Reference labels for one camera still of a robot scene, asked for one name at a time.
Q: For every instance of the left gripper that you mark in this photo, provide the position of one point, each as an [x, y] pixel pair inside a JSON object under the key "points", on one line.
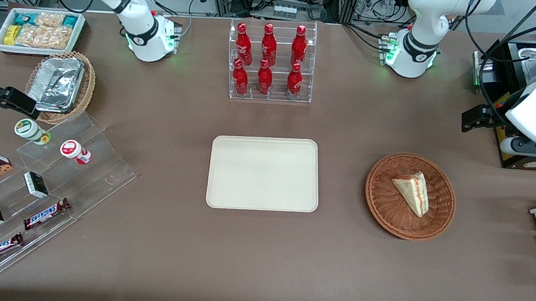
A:
{"points": [[497, 113]]}

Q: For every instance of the triangular sandwich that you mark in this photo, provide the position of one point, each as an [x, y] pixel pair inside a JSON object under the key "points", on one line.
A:
{"points": [[414, 191]]}

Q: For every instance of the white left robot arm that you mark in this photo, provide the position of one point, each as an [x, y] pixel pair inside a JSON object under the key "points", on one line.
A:
{"points": [[421, 17]]}

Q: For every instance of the light wicker basket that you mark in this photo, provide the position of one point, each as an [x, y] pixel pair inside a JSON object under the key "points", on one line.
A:
{"points": [[88, 89]]}

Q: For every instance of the round brown wicker basket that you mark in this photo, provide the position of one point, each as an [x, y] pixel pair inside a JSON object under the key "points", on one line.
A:
{"points": [[385, 206]]}

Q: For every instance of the beige rectangular tray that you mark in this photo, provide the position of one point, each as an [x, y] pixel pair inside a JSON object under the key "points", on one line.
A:
{"points": [[264, 174]]}

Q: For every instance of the green lid yoghurt cup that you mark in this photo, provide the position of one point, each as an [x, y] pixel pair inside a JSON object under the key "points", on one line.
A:
{"points": [[29, 128]]}

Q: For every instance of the aluminium foil container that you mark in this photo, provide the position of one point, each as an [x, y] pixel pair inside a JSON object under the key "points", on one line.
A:
{"points": [[55, 83]]}

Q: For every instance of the yellow snack pack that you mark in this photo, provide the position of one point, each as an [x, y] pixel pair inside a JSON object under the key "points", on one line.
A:
{"points": [[11, 35]]}

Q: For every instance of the clear cracker bag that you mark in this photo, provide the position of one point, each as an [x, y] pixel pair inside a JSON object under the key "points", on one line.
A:
{"points": [[50, 19], [30, 35], [57, 38]]}

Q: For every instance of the red lid yoghurt cup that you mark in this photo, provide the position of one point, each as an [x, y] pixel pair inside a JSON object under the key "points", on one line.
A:
{"points": [[71, 149]]}

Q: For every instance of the teal snack pack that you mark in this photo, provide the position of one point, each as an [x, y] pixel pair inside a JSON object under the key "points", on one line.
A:
{"points": [[26, 19], [70, 21]]}

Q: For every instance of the clear acrylic step display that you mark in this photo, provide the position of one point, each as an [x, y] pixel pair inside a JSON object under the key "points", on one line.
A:
{"points": [[98, 173]]}

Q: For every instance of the red cola bottle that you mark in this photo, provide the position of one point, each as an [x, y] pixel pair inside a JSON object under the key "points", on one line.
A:
{"points": [[264, 80], [269, 45], [240, 80], [294, 83], [299, 45], [243, 45]]}

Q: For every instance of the clear acrylic bottle rack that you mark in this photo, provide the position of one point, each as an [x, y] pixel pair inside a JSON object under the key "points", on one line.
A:
{"points": [[278, 97]]}

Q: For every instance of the white power strip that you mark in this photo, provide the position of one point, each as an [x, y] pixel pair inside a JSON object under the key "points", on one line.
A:
{"points": [[285, 11]]}

